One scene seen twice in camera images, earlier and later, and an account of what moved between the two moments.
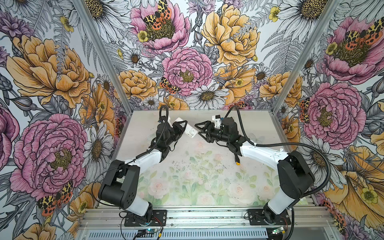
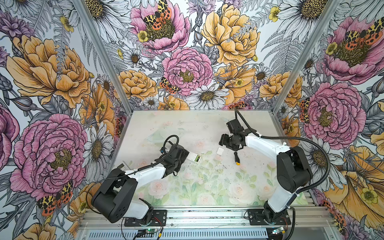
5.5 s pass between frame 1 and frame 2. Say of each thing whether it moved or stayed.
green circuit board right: stayed
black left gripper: moved
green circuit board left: stayed
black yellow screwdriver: stayed
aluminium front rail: stayed
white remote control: moved
